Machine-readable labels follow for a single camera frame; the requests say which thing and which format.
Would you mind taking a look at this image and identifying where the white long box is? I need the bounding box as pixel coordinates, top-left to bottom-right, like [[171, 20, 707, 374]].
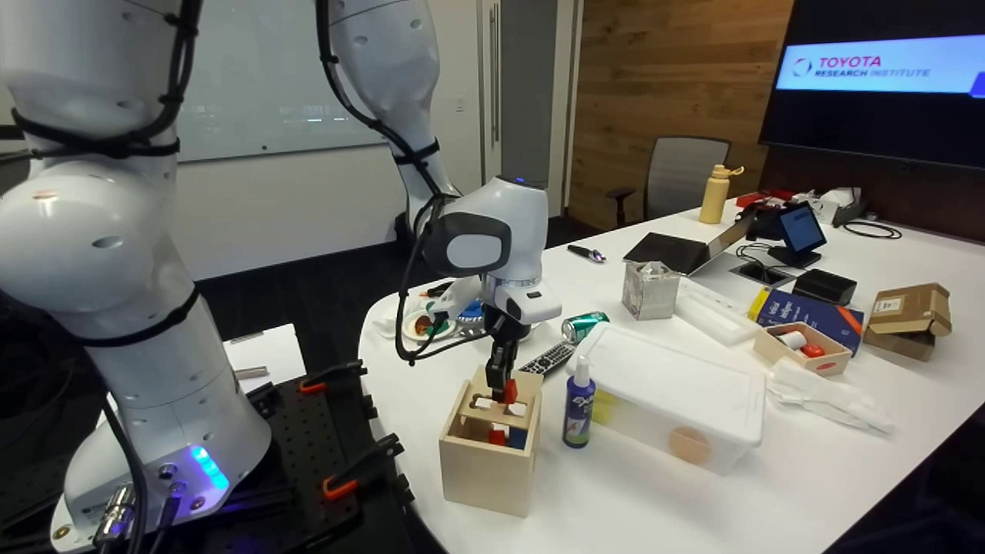
[[676, 274, 767, 349]]

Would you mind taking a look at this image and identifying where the yellow water bottle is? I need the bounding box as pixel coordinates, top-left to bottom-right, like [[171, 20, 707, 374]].
[[699, 161, 748, 228]]

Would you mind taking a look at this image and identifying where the cardboard box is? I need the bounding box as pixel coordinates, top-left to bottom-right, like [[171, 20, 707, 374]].
[[862, 280, 956, 364]]

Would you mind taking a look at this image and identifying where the grey cube container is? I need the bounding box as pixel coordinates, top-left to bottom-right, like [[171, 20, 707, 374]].
[[618, 256, 683, 324]]

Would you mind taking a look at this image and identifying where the black clamp orange tip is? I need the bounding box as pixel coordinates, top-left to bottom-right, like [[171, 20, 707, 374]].
[[296, 358, 371, 399], [322, 431, 406, 505]]

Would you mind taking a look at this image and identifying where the small wooden tray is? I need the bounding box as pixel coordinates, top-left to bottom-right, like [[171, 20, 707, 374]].
[[751, 320, 855, 379]]

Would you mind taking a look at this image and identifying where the small black box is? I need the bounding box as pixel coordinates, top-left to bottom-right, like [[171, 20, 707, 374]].
[[793, 265, 860, 308]]

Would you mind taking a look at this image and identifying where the black remote control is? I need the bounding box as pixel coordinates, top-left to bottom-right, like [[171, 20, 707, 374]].
[[520, 340, 580, 379]]

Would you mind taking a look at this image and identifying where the blue book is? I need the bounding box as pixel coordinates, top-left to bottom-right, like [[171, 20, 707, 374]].
[[745, 282, 870, 358]]

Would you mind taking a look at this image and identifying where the white bowl with green toys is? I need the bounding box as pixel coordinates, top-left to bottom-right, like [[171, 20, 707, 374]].
[[400, 306, 455, 345]]

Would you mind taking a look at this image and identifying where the grey office chair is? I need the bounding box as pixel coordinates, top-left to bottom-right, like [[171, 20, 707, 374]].
[[613, 136, 732, 228]]

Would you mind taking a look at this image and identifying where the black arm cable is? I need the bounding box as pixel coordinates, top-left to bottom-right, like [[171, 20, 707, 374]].
[[313, 0, 486, 367]]

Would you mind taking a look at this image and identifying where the wall mounted TV screen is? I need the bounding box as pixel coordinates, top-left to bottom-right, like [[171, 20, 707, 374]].
[[758, 0, 985, 173]]

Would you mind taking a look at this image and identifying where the black coiled cable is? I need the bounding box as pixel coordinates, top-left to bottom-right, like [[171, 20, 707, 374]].
[[843, 215, 905, 242]]

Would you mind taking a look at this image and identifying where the black mounting breadboard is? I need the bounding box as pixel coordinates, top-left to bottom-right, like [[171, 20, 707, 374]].
[[235, 364, 426, 554]]

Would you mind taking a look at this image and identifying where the black marker pen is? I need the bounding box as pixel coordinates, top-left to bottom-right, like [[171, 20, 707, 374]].
[[568, 240, 609, 267]]

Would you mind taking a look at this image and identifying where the blue spray bottle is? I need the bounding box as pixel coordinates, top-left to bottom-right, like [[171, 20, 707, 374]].
[[560, 352, 600, 452]]

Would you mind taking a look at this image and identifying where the white device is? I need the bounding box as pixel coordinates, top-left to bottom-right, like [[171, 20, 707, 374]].
[[814, 183, 871, 228]]

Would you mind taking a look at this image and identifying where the wall whiteboard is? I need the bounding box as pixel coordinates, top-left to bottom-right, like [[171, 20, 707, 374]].
[[180, 0, 383, 167]]

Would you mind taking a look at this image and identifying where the white paper sheet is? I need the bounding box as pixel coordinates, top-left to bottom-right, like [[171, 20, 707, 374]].
[[220, 320, 307, 395]]

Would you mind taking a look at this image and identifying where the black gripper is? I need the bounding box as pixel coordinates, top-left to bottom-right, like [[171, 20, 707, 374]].
[[484, 306, 526, 397]]

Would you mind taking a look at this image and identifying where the clear plastic bag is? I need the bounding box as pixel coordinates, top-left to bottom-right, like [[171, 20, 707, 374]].
[[767, 358, 897, 434]]

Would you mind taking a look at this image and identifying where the small tablet on stand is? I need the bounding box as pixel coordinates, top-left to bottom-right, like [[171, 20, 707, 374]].
[[767, 196, 833, 272]]

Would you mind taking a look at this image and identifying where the wooden shape sorter toy box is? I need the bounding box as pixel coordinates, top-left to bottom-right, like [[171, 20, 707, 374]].
[[439, 367, 546, 520]]

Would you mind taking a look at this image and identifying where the blue white patterned plate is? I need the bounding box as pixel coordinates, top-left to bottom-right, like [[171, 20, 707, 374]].
[[455, 299, 493, 340]]

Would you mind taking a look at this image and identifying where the clear plastic storage bin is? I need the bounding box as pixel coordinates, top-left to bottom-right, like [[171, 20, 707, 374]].
[[573, 320, 771, 478]]

